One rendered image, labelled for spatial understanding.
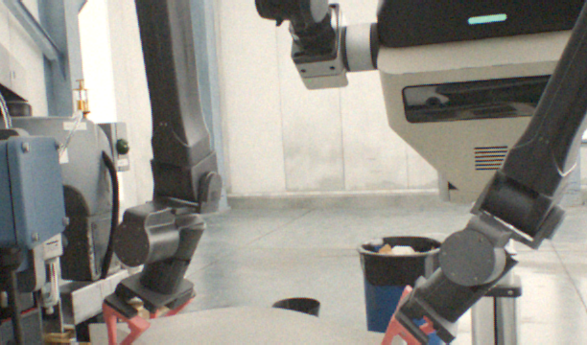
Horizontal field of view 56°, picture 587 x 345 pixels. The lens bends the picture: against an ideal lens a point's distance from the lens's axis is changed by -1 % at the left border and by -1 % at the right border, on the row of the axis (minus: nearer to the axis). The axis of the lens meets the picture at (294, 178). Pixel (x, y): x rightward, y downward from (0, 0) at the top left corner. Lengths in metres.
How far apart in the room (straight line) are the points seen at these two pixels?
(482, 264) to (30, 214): 0.42
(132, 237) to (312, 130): 8.40
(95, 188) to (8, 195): 0.50
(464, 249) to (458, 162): 0.55
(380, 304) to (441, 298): 2.29
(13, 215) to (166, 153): 0.28
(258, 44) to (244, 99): 0.93
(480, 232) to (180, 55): 0.39
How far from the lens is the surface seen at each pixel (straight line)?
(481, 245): 0.59
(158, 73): 0.68
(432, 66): 1.00
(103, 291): 1.01
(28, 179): 0.49
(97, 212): 0.99
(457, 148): 1.10
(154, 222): 0.69
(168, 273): 0.77
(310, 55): 1.03
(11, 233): 0.49
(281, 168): 9.25
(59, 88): 6.91
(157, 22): 0.66
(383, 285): 2.89
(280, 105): 9.22
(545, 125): 0.61
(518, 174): 0.64
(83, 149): 0.96
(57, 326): 0.95
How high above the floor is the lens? 1.30
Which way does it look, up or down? 5 degrees down
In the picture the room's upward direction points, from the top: 4 degrees counter-clockwise
